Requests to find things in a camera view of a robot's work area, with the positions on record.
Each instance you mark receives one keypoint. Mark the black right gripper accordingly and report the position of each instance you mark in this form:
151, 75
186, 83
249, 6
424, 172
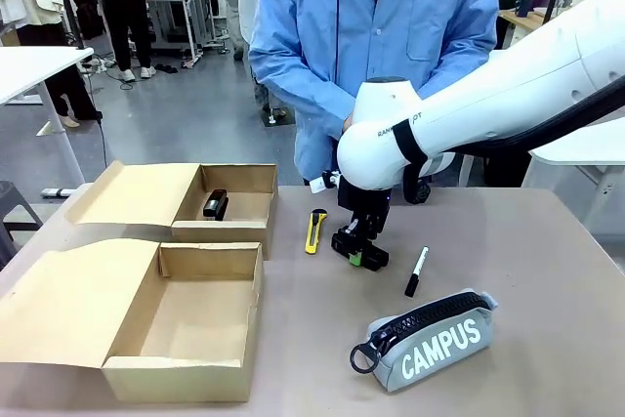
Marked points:
363, 202

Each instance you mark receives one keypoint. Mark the black stapler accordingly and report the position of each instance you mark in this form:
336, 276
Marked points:
377, 259
216, 204

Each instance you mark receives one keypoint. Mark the grey CAMPUS pencil case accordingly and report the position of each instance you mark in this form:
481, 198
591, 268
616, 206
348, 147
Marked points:
439, 344

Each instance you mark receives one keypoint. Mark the small cardboard box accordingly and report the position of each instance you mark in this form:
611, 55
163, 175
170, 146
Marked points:
146, 192

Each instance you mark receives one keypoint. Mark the person's left forearm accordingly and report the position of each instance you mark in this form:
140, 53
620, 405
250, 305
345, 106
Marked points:
459, 75

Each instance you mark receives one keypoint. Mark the person's right forearm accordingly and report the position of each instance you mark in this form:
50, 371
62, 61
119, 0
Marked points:
303, 90

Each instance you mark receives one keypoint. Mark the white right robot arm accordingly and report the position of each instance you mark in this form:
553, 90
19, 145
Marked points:
488, 95

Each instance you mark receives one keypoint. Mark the large open cardboard box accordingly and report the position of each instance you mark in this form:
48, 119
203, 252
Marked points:
195, 319

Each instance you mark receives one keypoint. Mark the person's right hand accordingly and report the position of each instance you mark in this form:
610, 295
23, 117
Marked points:
348, 123

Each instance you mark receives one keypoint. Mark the yellow utility knife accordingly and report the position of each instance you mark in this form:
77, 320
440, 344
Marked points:
315, 234

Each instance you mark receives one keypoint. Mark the black white marker pen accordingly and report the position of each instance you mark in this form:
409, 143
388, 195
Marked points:
416, 273

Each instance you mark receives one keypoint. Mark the person in blue shirt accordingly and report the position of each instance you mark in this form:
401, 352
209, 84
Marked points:
371, 21

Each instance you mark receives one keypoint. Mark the white table with grey legs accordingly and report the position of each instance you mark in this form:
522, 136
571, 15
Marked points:
581, 148

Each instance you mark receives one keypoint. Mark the person in white shirt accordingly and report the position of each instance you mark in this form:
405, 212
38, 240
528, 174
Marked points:
246, 2

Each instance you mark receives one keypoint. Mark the dark blue mug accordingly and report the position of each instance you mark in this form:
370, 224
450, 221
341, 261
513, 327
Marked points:
525, 7

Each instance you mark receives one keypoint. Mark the background workbench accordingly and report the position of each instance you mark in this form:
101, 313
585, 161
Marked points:
180, 2

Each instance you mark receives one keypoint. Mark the white power strip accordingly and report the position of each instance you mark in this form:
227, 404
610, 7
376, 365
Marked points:
58, 192

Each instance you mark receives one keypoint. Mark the person in black clothes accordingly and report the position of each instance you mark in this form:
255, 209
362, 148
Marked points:
124, 7

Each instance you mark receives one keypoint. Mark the grey stool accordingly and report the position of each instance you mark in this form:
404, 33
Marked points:
12, 212

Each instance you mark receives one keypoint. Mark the white side table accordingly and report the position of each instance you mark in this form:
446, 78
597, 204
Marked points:
34, 68

